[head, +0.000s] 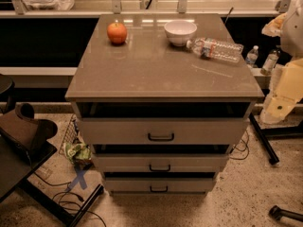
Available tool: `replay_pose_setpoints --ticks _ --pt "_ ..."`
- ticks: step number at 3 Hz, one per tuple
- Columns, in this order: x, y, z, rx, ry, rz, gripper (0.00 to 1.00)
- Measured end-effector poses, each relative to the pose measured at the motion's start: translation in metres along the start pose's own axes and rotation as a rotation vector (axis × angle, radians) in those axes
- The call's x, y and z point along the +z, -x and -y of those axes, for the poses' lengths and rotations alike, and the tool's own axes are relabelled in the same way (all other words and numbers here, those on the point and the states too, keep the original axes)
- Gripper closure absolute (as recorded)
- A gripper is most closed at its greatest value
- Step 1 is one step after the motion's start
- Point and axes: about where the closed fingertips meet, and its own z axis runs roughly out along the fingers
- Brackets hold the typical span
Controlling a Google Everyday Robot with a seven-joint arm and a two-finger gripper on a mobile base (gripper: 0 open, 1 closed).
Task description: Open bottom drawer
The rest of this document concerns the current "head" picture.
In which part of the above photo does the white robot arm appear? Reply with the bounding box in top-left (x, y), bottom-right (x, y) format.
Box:
top-left (260, 0), bottom-right (303, 124)

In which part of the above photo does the black cable behind cabinet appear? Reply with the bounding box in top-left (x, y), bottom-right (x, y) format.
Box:
top-left (228, 129), bottom-right (251, 161)

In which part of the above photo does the black caster leg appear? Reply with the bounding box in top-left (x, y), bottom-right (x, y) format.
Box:
top-left (269, 205), bottom-right (303, 222)

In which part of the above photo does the black table leg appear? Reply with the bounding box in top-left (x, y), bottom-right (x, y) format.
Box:
top-left (19, 180), bottom-right (104, 227)

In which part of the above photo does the wire basket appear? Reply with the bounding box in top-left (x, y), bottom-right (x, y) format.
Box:
top-left (59, 114), bottom-right (79, 155)

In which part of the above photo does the clear lying water bottle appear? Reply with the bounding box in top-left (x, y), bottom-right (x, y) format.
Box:
top-left (186, 38), bottom-right (243, 63)

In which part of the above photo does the green chip bag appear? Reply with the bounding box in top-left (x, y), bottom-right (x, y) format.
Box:
top-left (63, 143), bottom-right (92, 165)

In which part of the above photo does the grey drawer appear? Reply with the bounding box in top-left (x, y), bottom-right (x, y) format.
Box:
top-left (92, 144), bottom-right (229, 173)
top-left (72, 102), bottom-right (252, 145)
top-left (104, 172), bottom-right (216, 194)

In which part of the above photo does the red apple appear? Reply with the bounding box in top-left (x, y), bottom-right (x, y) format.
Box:
top-left (107, 22), bottom-right (127, 44)

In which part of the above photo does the black stand base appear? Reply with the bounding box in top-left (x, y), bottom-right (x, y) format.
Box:
top-left (249, 114), bottom-right (303, 166)

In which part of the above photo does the black floor cable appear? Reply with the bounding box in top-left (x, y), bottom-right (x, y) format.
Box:
top-left (32, 170), bottom-right (108, 227)

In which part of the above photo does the small standing water bottle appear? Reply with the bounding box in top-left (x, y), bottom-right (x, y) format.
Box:
top-left (245, 45), bottom-right (258, 68)

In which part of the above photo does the standing bottle with yellow liquid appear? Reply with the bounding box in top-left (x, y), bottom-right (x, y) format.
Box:
top-left (260, 45), bottom-right (281, 76)

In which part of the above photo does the grey drawer cabinet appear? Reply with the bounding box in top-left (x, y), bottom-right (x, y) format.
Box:
top-left (64, 12), bottom-right (265, 196)

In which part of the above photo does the white bowl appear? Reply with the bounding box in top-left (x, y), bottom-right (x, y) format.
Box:
top-left (164, 20), bottom-right (197, 46)

